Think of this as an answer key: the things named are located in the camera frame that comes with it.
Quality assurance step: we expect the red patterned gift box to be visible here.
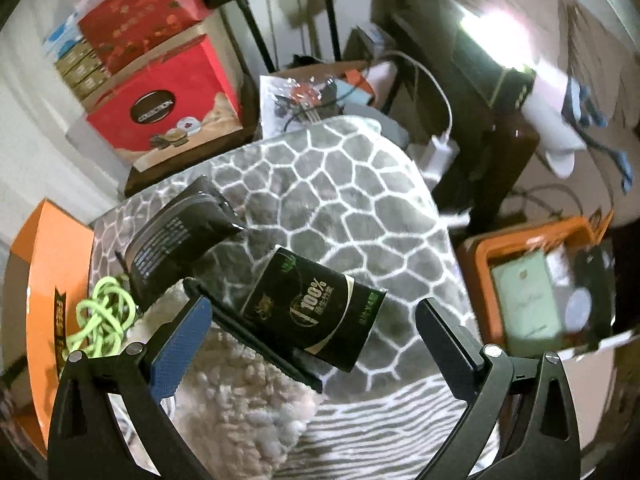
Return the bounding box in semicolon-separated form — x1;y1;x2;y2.
75;0;211;76

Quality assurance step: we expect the blue white small box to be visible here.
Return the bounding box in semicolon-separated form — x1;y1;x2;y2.
42;14;96;60

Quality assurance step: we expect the clear plastic bag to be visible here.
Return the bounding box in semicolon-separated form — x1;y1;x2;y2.
259;72;377;137

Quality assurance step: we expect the dark wooden cabinet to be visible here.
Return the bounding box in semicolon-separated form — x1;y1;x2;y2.
390;10;542;233

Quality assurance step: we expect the white charger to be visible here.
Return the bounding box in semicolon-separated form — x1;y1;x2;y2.
424;132;462;167

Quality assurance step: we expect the tan carton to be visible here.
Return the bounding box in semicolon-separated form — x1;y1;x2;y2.
54;46;112;112

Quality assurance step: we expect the black tissue packet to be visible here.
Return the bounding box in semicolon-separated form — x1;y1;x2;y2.
240;246;387;373
122;175;246;311

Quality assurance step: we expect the blue cloth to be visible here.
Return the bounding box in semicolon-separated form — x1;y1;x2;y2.
569;79;637;192

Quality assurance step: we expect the white cloth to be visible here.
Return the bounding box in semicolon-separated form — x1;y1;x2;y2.
519;60;592;177

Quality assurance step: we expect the red gift bag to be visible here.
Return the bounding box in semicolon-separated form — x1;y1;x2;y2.
85;35;246;166

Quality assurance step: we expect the grey patterned blanket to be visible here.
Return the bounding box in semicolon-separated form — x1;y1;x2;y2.
90;115;501;480

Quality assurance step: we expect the green cable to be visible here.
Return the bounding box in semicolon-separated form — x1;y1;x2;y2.
65;277;138;358

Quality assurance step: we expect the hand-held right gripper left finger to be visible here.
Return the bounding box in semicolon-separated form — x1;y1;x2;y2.
47;294;213;480

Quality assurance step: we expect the orange bin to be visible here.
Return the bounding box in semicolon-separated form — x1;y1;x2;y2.
457;215;617;357

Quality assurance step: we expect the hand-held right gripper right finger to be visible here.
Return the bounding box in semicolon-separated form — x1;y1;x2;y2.
415;298;583;480

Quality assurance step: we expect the white fluffy mat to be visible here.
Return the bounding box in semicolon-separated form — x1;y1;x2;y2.
120;280;326;480

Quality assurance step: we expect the orange cardboard box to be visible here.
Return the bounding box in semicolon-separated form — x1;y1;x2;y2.
10;197;131;461

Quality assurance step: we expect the pale green booklet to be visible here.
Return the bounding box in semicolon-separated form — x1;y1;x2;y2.
490;250;567;352

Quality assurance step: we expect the black metal stand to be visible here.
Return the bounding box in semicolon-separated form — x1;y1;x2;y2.
235;0;346;73

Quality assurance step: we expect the white charger cable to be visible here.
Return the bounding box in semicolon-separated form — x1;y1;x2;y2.
384;50;454;137

